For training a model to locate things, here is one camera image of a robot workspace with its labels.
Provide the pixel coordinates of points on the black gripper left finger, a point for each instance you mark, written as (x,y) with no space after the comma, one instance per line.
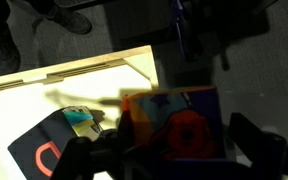
(80,156)

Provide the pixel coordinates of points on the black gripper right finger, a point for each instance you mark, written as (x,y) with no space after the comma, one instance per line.
(260,146)

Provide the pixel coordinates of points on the black plush block letter D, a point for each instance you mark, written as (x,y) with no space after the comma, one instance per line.
(40,146)

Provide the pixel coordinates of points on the dark shoe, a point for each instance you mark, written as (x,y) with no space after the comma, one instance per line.
(72,21)
(4,55)

